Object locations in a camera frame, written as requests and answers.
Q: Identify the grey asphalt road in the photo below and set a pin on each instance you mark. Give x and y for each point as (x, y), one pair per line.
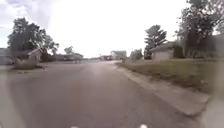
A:
(93, 96)

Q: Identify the small house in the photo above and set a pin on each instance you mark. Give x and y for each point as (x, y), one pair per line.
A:
(34, 55)

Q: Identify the group of tall trees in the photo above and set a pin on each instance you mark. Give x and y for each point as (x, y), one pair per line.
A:
(200, 26)

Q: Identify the grass verge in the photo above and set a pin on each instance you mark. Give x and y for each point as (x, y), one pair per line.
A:
(173, 71)

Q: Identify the pale house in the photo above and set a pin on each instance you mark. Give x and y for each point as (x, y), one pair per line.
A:
(163, 52)

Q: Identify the low bush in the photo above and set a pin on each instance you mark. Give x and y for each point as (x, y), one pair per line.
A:
(25, 65)

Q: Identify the pale building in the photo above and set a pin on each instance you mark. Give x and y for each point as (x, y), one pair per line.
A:
(118, 55)

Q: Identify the pale concrete kerb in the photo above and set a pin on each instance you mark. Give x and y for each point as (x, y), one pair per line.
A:
(173, 93)

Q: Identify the robot's own part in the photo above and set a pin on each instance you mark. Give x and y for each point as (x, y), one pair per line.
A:
(143, 126)

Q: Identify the large dark tree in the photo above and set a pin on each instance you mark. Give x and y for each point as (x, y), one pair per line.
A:
(28, 36)

